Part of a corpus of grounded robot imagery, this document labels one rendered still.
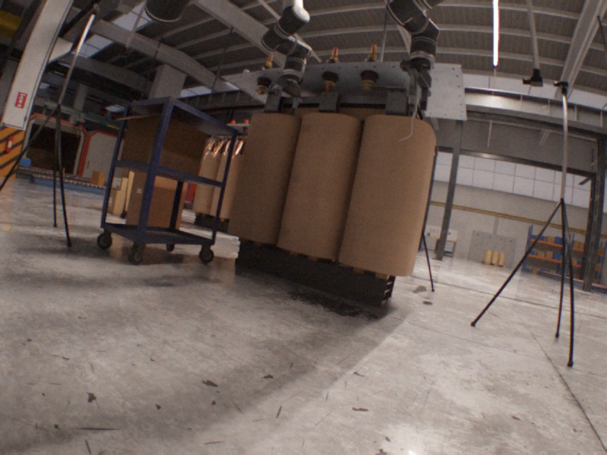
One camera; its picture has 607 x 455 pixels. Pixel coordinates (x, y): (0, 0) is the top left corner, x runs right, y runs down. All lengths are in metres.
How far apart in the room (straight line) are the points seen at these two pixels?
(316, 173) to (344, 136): 0.28
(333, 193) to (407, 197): 0.44
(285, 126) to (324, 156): 0.41
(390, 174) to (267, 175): 0.81
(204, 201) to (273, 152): 2.93
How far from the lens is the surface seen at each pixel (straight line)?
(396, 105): 1.93
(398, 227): 1.72
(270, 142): 2.17
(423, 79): 1.32
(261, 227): 2.11
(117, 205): 4.45
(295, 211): 1.95
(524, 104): 10.67
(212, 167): 4.97
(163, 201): 2.61
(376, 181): 1.77
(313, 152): 1.97
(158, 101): 1.85
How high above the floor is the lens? 0.40
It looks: 1 degrees down
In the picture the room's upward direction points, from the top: 11 degrees clockwise
